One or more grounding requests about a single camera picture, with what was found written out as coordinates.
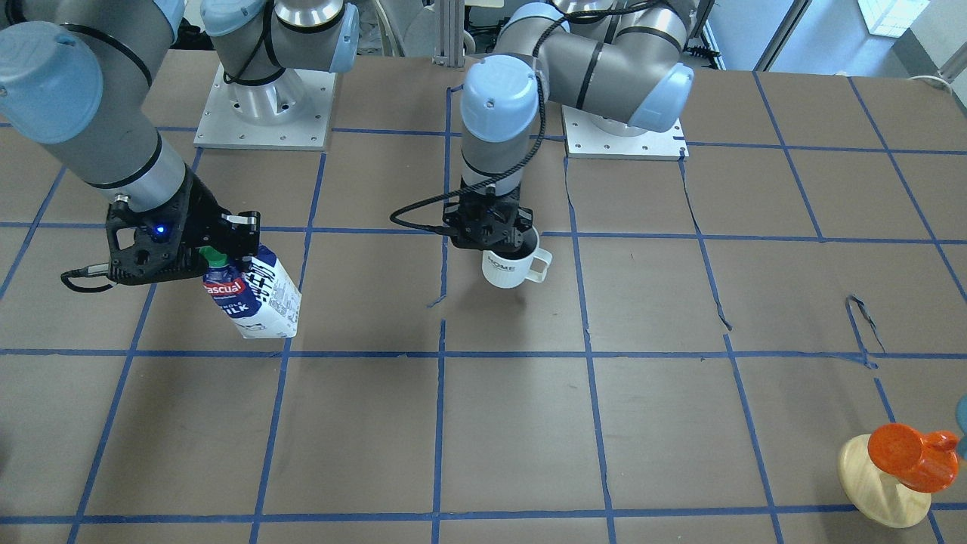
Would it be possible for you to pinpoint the aluminium frame post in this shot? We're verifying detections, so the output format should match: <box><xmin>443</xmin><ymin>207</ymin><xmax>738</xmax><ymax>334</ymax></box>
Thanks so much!
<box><xmin>432</xmin><ymin>0</ymin><xmax>465</xmax><ymax>69</ymax></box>

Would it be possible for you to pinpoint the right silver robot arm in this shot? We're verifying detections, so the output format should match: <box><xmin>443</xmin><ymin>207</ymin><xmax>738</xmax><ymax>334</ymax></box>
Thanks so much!
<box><xmin>2</xmin><ymin>1</ymin><xmax>360</xmax><ymax>292</ymax></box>

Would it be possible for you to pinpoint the orange cup on stand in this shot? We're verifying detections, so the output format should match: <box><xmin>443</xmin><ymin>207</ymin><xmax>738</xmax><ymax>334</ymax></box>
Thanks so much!
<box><xmin>867</xmin><ymin>423</ymin><xmax>959</xmax><ymax>493</ymax></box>

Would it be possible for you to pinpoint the grey blue cup on stand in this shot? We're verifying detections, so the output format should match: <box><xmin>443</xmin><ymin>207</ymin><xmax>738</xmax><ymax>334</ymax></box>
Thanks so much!
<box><xmin>954</xmin><ymin>394</ymin><xmax>967</xmax><ymax>461</ymax></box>

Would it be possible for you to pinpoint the blue white milk carton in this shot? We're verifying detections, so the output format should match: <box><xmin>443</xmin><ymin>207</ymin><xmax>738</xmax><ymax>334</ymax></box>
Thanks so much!
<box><xmin>200</xmin><ymin>244</ymin><xmax>301</xmax><ymax>338</ymax></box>

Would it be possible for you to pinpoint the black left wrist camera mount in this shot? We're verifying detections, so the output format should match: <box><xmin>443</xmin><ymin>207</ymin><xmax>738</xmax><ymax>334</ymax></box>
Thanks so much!
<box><xmin>390</xmin><ymin>195</ymin><xmax>530</xmax><ymax>252</ymax></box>

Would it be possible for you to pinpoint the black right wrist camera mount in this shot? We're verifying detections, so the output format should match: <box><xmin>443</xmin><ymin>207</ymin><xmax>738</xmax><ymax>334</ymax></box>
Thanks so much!
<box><xmin>60</xmin><ymin>195</ymin><xmax>208</xmax><ymax>293</ymax></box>

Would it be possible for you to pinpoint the white ribbed mug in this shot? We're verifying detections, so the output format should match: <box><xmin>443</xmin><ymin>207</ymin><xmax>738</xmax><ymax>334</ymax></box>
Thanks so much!
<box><xmin>481</xmin><ymin>228</ymin><xmax>553</xmax><ymax>289</ymax></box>

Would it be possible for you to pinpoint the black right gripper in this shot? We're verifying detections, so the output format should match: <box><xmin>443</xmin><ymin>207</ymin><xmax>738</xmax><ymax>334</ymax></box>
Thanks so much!
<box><xmin>162</xmin><ymin>170</ymin><xmax>261</xmax><ymax>282</ymax></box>

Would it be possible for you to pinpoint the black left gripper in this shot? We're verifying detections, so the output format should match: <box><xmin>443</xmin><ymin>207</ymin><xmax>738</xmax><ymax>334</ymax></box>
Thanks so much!
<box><xmin>446</xmin><ymin>189</ymin><xmax>540</xmax><ymax>250</ymax></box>

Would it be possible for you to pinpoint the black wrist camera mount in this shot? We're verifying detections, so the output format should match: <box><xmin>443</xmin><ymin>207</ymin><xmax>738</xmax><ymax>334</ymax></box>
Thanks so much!
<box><xmin>60</xmin><ymin>195</ymin><xmax>208</xmax><ymax>293</ymax></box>
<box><xmin>390</xmin><ymin>195</ymin><xmax>530</xmax><ymax>252</ymax></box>

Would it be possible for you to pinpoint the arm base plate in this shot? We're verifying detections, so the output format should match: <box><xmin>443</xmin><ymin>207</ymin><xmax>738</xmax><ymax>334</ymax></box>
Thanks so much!
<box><xmin>193</xmin><ymin>66</ymin><xmax>338</xmax><ymax>152</ymax></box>
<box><xmin>561</xmin><ymin>106</ymin><xmax>690</xmax><ymax>161</ymax></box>

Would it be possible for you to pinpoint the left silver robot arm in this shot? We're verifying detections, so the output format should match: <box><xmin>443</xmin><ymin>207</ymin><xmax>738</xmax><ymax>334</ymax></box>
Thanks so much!
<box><xmin>444</xmin><ymin>1</ymin><xmax>699</xmax><ymax>252</ymax></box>

